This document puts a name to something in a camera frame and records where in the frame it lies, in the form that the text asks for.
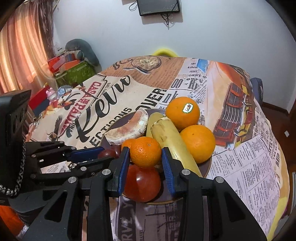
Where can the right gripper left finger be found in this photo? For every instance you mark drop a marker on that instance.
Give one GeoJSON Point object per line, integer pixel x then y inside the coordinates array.
{"type": "Point", "coordinates": [77, 202]}

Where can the green storage box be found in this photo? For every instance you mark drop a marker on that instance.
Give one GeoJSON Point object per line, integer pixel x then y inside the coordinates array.
{"type": "Point", "coordinates": [76, 74]}

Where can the yellow chair back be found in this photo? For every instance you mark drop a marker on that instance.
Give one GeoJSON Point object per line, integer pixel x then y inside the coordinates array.
{"type": "Point", "coordinates": [164, 52]}

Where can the printed newspaper tablecloth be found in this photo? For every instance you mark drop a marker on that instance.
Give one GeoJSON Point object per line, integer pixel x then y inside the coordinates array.
{"type": "Point", "coordinates": [204, 111]}

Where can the purple ceramic plate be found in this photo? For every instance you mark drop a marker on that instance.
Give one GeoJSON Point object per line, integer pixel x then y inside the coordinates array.
{"type": "Point", "coordinates": [163, 196]}

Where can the pink toy figure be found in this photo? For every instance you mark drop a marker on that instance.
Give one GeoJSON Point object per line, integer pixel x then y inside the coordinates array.
{"type": "Point", "coordinates": [51, 95]}

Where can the grey plush shark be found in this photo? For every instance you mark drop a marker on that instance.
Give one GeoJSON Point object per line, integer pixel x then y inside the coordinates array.
{"type": "Point", "coordinates": [85, 48]}

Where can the large orange with sticker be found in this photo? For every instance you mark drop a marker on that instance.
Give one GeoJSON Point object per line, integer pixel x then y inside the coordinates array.
{"type": "Point", "coordinates": [183, 112]}

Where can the small black wall screen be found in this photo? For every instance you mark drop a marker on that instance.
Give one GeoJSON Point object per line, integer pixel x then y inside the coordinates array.
{"type": "Point", "coordinates": [152, 7]}

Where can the large plain orange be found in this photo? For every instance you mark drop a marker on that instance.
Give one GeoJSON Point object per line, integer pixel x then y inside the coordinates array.
{"type": "Point", "coordinates": [199, 141]}

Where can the dark red grape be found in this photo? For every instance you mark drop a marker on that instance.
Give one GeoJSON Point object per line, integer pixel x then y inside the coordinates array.
{"type": "Point", "coordinates": [108, 153]}
{"type": "Point", "coordinates": [117, 149]}

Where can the medium mandarin orange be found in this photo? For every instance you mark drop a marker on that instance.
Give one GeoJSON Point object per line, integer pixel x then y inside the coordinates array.
{"type": "Point", "coordinates": [145, 152]}

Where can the small mandarin orange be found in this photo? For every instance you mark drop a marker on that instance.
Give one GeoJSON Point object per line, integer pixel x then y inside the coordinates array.
{"type": "Point", "coordinates": [128, 143]}

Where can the peeled pomelo segment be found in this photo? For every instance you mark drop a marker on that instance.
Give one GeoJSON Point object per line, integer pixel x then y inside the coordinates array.
{"type": "Point", "coordinates": [135, 128]}

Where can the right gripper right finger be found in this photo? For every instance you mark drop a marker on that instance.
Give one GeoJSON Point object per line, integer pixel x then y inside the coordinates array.
{"type": "Point", "coordinates": [211, 208]}

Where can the red gift box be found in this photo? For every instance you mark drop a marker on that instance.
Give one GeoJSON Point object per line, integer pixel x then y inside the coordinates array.
{"type": "Point", "coordinates": [55, 63]}

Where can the red tomato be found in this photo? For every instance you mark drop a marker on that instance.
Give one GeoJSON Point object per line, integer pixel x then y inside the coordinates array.
{"type": "Point", "coordinates": [142, 185]}

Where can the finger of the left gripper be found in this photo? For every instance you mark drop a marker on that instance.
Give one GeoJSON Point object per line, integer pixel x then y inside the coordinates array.
{"type": "Point", "coordinates": [84, 166]}
{"type": "Point", "coordinates": [42, 154]}

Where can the orange striped curtain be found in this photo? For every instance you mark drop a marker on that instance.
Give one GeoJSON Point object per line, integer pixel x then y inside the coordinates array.
{"type": "Point", "coordinates": [26, 47]}

